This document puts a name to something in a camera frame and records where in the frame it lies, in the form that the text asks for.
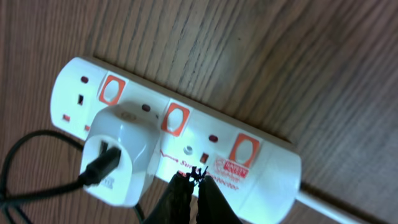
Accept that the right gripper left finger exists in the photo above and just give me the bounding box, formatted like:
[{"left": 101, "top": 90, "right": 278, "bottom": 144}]
[{"left": 143, "top": 167, "right": 199, "bottom": 224}]

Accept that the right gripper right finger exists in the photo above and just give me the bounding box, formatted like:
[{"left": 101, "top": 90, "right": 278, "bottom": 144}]
[{"left": 195, "top": 168, "right": 242, "bottom": 224}]

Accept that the white power strip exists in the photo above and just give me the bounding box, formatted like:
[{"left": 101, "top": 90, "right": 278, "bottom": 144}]
[{"left": 50, "top": 57, "right": 302, "bottom": 223}]

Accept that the white charger plug adapter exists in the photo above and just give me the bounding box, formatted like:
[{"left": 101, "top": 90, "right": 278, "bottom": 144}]
[{"left": 80, "top": 103, "right": 160, "bottom": 207}]

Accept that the white power strip cord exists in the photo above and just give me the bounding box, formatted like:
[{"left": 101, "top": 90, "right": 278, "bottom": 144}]
[{"left": 295, "top": 189, "right": 364, "bottom": 224}]

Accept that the black USB charging cable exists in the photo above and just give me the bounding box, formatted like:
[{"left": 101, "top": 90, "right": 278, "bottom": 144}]
[{"left": 0, "top": 129, "right": 146, "bottom": 224}]

